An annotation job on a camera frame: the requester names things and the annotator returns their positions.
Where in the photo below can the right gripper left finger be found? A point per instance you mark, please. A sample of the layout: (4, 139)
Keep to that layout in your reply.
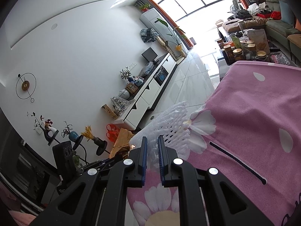
(142, 163)

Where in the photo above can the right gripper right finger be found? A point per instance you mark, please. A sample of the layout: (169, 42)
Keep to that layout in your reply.
(165, 159)

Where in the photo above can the white foam fruit net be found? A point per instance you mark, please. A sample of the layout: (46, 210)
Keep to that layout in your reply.
(172, 125)

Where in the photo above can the gold foil snack bag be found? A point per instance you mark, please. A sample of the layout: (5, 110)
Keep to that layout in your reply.
(121, 145)

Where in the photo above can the pink sleeve left forearm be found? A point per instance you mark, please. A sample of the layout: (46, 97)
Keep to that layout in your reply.
(16, 218)

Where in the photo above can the black white tv cabinet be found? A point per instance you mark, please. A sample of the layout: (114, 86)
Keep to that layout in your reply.
(148, 94)

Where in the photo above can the pink floral tablecloth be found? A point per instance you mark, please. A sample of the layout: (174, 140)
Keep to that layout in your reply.
(245, 140)

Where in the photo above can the small black monitor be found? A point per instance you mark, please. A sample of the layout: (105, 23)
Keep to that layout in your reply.
(150, 55)

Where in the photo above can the tall green potted plant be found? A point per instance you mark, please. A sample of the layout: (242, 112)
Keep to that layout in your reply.
(177, 41)

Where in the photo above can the white standing air conditioner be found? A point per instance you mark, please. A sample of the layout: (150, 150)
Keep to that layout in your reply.
(149, 19)

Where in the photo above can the cluttered glass coffee table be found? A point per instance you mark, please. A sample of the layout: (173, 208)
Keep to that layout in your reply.
(250, 52)

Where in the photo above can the brown ottoman with clutter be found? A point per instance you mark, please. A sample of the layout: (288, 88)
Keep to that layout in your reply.
(255, 22)

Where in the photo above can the brown paper bag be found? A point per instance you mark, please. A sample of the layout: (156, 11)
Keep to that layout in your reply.
(260, 40)

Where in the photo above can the left orange grey curtain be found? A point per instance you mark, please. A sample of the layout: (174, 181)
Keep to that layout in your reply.
(152, 4)

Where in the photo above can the dark green sectional sofa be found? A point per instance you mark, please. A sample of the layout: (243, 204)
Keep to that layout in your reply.
(283, 33)

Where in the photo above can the blue-grey cushion far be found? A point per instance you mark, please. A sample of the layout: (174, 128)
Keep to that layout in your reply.
(286, 13)

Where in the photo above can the round wall clock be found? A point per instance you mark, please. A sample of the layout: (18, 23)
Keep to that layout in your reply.
(25, 86)

